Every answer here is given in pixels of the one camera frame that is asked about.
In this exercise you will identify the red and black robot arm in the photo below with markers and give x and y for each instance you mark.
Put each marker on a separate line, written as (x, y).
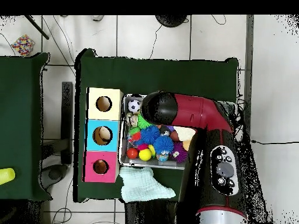
(196, 112)

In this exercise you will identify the clear mesh bin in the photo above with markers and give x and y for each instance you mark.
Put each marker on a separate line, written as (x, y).
(122, 140)

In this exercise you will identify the wooden box with three holes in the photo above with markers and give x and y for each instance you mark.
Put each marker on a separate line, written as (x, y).
(113, 140)

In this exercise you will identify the large blue spiky ball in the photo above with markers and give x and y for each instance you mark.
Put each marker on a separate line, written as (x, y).
(150, 134)

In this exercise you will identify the small soccer ball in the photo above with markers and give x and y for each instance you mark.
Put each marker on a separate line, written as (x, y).
(134, 106)

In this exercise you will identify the yellow-green ball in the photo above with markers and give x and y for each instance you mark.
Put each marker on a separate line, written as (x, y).
(145, 154)

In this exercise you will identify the red ball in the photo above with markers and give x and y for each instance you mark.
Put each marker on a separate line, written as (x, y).
(132, 153)

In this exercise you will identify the purple spiky ball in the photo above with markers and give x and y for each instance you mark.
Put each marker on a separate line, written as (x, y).
(179, 152)

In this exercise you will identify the dark green tablecloth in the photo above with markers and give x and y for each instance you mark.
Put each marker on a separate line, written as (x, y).
(21, 126)
(140, 74)

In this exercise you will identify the mint green cloth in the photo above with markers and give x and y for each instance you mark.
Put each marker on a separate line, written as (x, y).
(140, 184)

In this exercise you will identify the black chair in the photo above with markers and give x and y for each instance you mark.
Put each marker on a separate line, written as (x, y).
(67, 121)

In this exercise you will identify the black round stand base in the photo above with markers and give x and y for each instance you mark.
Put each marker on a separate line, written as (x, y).
(171, 20)

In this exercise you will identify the black rod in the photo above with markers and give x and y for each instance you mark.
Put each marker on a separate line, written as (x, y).
(36, 27)

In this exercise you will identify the multicoloured patterned object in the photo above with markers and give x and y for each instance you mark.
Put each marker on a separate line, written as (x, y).
(22, 45)

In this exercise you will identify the yellow cup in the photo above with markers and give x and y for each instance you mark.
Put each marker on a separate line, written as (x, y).
(6, 176)

